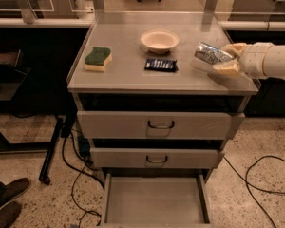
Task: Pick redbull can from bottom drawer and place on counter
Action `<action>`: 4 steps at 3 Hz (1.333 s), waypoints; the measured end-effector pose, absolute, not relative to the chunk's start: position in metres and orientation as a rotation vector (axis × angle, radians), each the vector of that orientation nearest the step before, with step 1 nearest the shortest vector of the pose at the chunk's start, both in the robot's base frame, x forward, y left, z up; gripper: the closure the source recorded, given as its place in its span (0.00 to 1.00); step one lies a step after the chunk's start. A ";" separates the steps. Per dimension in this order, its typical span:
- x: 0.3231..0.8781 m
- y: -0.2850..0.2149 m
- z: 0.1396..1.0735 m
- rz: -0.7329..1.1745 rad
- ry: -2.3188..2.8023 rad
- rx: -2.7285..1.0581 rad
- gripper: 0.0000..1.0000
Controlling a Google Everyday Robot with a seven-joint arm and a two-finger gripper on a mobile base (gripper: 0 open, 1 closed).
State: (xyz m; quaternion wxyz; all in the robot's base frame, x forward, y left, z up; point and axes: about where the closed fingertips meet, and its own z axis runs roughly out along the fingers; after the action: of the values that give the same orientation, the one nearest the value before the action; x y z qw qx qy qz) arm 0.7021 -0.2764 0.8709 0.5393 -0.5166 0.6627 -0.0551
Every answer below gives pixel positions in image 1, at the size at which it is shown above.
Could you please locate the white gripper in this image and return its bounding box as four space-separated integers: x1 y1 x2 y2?
213 43 273 79

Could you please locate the silver blue redbull can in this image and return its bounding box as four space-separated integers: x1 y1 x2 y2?
195 42 235 65

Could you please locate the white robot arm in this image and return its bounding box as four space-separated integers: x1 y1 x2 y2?
213 42 285 81

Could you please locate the grey metal drawer cabinet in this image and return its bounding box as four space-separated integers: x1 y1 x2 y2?
66 10 261 228

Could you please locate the top grey drawer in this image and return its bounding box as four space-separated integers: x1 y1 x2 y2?
77 111 244 140

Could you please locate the grey drawer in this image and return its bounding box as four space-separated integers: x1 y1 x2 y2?
91 148 224 169
77 111 244 140
101 174 213 228

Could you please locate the bottom grey drawer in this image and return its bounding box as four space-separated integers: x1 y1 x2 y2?
101 174 213 228

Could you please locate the middle grey drawer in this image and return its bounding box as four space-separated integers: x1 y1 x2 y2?
91 148 224 169

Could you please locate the cream paper bowl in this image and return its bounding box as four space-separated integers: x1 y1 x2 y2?
141 29 180 54

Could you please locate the green yellow sponge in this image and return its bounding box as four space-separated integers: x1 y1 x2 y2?
85 47 112 72

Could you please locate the dark shoe upper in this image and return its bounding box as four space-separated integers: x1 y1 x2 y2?
0 178 30 207

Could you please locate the dark shoe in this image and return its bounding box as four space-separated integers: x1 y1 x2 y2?
0 178 30 207
0 201 22 228

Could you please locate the dark shoe lower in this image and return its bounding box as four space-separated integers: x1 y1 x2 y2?
0 201 22 228

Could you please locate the black floor cable right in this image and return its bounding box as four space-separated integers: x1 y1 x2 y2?
223 155 285 228

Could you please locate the black floor cable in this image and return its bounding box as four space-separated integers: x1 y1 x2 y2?
223 155 285 228
61 128 105 228

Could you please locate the black floor cable left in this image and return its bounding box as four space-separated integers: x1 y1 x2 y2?
61 128 105 228

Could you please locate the black table frame leg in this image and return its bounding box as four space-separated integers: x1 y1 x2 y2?
0 118 63 185

